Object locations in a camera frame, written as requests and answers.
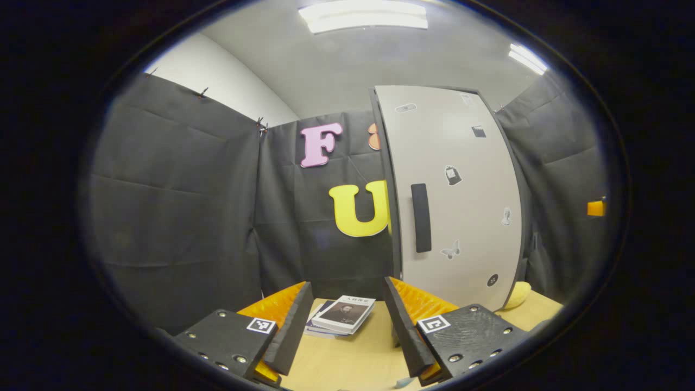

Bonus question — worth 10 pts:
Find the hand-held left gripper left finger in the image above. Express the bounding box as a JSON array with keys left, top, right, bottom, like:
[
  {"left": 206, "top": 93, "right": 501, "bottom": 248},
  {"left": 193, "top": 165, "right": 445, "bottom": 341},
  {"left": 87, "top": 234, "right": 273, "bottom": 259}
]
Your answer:
[{"left": 173, "top": 281, "right": 315, "bottom": 387}]

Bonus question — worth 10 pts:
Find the beige cabinet door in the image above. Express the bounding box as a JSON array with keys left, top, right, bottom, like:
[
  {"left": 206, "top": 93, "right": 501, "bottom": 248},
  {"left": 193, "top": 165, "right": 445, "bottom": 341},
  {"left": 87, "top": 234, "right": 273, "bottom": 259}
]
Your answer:
[{"left": 374, "top": 85, "right": 523, "bottom": 312}]

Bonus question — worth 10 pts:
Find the blue book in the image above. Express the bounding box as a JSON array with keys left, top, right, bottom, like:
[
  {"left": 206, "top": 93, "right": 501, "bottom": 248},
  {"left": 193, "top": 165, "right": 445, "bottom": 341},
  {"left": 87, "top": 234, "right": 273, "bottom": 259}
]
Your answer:
[{"left": 304, "top": 300, "right": 348, "bottom": 338}]

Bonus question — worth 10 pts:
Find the grey cabinet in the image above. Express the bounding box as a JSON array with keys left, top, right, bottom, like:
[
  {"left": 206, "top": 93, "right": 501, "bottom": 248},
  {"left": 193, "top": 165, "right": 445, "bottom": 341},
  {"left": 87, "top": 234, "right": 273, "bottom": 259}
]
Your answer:
[{"left": 369, "top": 84, "right": 534, "bottom": 313}]

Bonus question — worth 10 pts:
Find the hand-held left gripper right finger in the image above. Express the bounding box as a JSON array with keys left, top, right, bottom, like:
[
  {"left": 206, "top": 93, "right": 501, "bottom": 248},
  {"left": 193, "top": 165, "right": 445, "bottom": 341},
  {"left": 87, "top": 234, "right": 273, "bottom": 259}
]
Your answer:
[{"left": 383, "top": 276, "right": 535, "bottom": 387}]

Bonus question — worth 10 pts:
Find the black backdrop cloth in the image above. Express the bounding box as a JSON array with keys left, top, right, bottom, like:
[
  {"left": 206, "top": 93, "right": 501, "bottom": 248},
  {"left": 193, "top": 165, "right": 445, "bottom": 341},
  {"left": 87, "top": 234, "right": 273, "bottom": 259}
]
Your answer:
[{"left": 87, "top": 71, "right": 611, "bottom": 335}]

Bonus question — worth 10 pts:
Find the white book with portrait cover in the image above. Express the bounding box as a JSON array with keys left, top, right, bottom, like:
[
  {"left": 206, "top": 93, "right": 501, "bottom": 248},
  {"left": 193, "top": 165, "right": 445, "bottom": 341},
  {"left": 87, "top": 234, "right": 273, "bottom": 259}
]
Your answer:
[{"left": 311, "top": 295, "right": 376, "bottom": 335}]

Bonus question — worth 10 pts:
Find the yellow fluffy sponge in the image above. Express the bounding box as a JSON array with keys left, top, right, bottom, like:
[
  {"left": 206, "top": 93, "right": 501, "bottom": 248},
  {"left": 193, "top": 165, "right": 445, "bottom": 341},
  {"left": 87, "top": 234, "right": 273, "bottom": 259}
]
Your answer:
[{"left": 502, "top": 281, "right": 532, "bottom": 310}]

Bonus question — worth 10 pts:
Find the small ceiling light panel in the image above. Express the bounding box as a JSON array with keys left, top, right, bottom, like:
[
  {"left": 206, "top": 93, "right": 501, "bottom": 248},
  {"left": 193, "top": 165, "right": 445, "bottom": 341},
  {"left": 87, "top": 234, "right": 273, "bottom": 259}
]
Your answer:
[{"left": 508, "top": 43, "right": 549, "bottom": 75}]

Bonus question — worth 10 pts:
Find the large ceiling light panel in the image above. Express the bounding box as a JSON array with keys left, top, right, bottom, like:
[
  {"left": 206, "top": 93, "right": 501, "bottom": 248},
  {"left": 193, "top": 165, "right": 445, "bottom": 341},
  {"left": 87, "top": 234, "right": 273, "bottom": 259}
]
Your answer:
[{"left": 298, "top": 0, "right": 429, "bottom": 34}]

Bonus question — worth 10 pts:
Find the black door handle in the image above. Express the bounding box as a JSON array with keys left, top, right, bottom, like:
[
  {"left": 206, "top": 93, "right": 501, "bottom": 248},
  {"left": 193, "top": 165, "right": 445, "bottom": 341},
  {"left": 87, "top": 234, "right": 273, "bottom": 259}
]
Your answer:
[{"left": 410, "top": 184, "right": 432, "bottom": 254}]

